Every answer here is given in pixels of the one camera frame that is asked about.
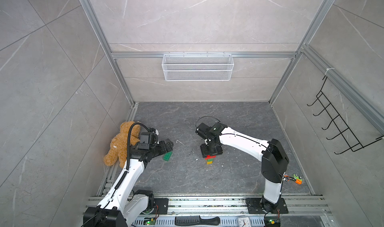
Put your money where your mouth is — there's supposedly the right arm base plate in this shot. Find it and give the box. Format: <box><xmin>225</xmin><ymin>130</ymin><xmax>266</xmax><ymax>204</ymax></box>
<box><xmin>246</xmin><ymin>197</ymin><xmax>289</xmax><ymax>214</ymax></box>

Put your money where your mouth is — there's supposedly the long green lego brick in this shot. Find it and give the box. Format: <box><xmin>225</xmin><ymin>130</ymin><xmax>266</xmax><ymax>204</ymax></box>
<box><xmin>163</xmin><ymin>152</ymin><xmax>173</xmax><ymax>162</ymax></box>

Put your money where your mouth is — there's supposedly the white wire mesh basket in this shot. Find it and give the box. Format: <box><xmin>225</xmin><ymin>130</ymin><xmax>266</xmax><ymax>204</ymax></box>
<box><xmin>162</xmin><ymin>54</ymin><xmax>234</xmax><ymax>82</ymax></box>

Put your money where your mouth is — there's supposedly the brown teddy bear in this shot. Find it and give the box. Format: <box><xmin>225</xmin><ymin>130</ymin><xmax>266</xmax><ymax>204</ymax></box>
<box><xmin>103</xmin><ymin>121</ymin><xmax>135</xmax><ymax>169</ymax></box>

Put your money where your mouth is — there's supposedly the red lego brick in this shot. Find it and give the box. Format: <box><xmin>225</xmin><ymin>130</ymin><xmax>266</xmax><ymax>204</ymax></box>
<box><xmin>205</xmin><ymin>156</ymin><xmax>216</xmax><ymax>160</ymax></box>

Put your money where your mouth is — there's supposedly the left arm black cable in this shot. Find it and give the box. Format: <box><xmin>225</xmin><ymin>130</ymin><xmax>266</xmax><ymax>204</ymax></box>
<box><xmin>125</xmin><ymin>122</ymin><xmax>151</xmax><ymax>171</ymax></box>

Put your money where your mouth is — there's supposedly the green orange toy car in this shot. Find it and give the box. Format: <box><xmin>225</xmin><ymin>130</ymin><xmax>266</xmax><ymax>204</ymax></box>
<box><xmin>292</xmin><ymin>174</ymin><xmax>303</xmax><ymax>185</ymax></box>

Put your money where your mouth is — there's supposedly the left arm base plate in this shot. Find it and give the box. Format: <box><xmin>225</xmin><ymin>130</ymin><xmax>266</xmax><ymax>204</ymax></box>
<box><xmin>141</xmin><ymin>198</ymin><xmax>169</xmax><ymax>215</ymax></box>

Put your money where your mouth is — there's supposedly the black wire hook rack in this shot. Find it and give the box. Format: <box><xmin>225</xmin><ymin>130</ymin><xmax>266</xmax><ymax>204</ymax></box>
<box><xmin>307</xmin><ymin>76</ymin><xmax>384</xmax><ymax>155</ymax></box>

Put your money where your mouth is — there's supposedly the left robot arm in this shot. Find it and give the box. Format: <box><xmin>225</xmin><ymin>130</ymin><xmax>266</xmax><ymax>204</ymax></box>
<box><xmin>83</xmin><ymin>139</ymin><xmax>174</xmax><ymax>227</ymax></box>

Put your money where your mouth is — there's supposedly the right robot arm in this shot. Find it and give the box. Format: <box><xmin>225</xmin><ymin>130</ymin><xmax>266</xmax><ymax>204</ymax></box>
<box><xmin>196</xmin><ymin>122</ymin><xmax>290</xmax><ymax>213</ymax></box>

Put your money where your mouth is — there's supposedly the aluminium mounting rail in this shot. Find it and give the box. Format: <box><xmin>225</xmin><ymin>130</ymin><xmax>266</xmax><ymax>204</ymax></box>
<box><xmin>80</xmin><ymin>195</ymin><xmax>334</xmax><ymax>218</ymax></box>

